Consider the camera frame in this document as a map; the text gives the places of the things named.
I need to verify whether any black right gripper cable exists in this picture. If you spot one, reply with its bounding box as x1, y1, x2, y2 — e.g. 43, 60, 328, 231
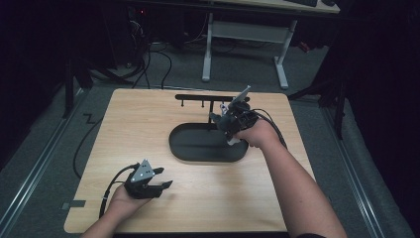
245, 107, 289, 151

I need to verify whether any small red object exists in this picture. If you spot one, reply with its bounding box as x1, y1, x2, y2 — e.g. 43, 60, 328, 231
297, 41, 312, 55

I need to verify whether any black floor cable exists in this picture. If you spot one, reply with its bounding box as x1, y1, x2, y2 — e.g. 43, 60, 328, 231
72, 113, 104, 180

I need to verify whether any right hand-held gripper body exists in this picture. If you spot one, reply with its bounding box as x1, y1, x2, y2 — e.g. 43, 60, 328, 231
219, 84, 262, 141

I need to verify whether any dark computer tower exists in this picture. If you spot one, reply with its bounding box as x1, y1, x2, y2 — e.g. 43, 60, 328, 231
126, 5, 151, 68

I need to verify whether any metal floor rail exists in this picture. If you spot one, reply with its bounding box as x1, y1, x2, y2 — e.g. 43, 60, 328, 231
0, 88, 85, 234
320, 106, 386, 238

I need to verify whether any person's left hand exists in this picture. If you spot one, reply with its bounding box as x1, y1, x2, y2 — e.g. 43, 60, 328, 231
104, 183, 154, 223

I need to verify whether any grey tape strip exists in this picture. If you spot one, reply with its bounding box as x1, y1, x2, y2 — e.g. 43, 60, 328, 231
60, 199, 87, 211

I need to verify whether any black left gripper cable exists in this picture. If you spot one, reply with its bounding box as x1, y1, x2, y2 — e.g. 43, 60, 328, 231
98, 163, 141, 220

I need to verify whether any bundle of black cables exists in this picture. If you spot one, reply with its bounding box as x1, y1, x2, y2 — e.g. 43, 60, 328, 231
127, 19, 173, 90

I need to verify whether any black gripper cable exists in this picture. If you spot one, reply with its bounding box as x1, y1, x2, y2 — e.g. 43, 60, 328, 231
98, 163, 141, 220
245, 107, 289, 151

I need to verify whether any white-legged wooden desk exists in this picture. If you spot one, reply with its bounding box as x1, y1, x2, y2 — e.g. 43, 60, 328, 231
200, 0, 341, 90

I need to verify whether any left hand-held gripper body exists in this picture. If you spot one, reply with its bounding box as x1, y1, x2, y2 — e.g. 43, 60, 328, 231
123, 159, 166, 200

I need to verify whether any black metal stand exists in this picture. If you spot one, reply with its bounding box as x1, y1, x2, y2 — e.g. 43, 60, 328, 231
287, 73, 349, 141
60, 54, 95, 119

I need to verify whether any black hook rack with tray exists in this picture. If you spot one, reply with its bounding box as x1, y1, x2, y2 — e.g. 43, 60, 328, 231
168, 93, 251, 164

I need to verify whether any person's right hand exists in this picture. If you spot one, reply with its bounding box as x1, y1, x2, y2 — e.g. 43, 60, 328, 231
232, 118, 282, 151

